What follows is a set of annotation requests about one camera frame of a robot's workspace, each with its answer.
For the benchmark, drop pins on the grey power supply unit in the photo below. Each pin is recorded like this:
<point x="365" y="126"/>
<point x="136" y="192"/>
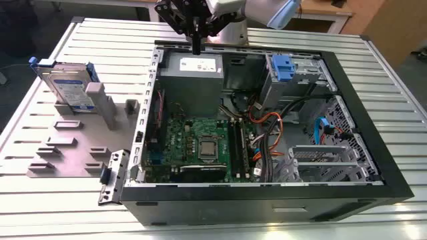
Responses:
<point x="189" y="92"/>

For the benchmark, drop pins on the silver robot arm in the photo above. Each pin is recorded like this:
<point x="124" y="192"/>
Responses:
<point x="233" y="32"/>

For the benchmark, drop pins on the silver CPU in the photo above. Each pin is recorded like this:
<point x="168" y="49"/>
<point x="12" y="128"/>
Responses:
<point x="206" y="148"/>

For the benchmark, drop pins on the black RAM stick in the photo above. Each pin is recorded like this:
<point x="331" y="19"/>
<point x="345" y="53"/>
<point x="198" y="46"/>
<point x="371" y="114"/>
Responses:
<point x="244" y="150"/>
<point x="234" y="150"/>

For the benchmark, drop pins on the black graphics card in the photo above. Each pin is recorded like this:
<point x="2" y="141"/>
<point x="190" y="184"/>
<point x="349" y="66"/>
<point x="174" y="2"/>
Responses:
<point x="202" y="172"/>

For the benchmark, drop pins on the metal disk bay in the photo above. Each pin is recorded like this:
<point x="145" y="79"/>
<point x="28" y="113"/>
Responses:
<point x="321" y="164"/>

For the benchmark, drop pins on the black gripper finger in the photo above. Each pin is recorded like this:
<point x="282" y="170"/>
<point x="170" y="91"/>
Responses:
<point x="220" y="25"/>
<point x="168" y="17"/>

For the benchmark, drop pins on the metal optical drive cage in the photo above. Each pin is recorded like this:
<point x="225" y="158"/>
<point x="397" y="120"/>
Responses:
<point x="282" y="92"/>

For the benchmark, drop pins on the brown wooden cabinet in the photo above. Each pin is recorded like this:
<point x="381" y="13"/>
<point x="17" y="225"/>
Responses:
<point x="393" y="25"/>

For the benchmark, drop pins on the black open PC case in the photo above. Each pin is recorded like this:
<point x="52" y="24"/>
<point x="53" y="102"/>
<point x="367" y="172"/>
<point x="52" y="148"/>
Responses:
<point x="233" y="207"/>

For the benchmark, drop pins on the metal expansion slot retainer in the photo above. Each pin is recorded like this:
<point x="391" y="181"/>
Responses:
<point x="116" y="175"/>

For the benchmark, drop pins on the white desk frame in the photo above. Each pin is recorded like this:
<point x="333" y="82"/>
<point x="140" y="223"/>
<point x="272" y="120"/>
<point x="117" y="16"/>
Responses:
<point x="153" y="13"/>

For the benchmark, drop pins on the hard disk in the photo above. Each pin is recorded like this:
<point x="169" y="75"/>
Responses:
<point x="70" y="90"/>

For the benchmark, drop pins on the blue drive cage latch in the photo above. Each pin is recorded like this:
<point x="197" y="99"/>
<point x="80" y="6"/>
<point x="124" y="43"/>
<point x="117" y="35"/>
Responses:
<point x="282" y="67"/>

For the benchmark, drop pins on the green motherboard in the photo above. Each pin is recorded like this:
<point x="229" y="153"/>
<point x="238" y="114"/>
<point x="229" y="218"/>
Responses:
<point x="180" y="135"/>

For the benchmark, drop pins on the grey parts rack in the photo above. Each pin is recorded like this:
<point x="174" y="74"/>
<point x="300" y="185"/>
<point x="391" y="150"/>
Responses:
<point x="76" y="150"/>

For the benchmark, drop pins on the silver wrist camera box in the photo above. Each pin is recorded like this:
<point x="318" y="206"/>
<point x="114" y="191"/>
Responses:
<point x="222" y="7"/>

